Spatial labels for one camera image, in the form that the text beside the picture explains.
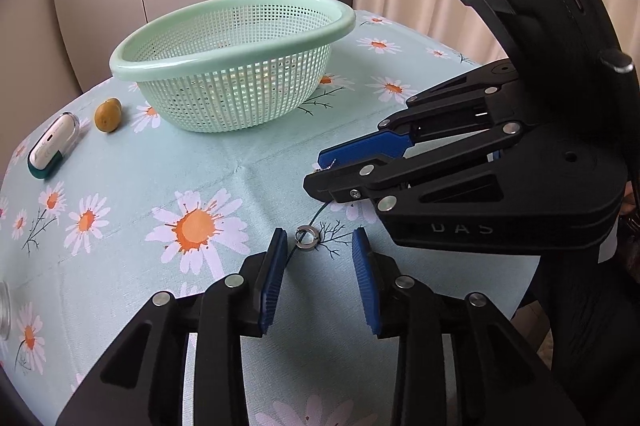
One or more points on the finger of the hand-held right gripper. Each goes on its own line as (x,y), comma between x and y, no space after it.
(360,149)
(340,186)

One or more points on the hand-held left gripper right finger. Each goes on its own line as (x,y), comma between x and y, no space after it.
(365,281)

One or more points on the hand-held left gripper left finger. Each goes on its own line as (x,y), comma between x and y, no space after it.
(274,278)

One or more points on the green plastic basket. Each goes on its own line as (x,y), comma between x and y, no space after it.
(240,71)

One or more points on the daisy print tablecloth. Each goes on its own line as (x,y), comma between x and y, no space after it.
(150,186)

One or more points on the small yellow fruit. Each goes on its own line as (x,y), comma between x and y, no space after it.
(107,116)

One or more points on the white and teal case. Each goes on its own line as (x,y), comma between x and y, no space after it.
(50,146)

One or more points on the glass water bottle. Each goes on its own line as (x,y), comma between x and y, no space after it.
(4,311)

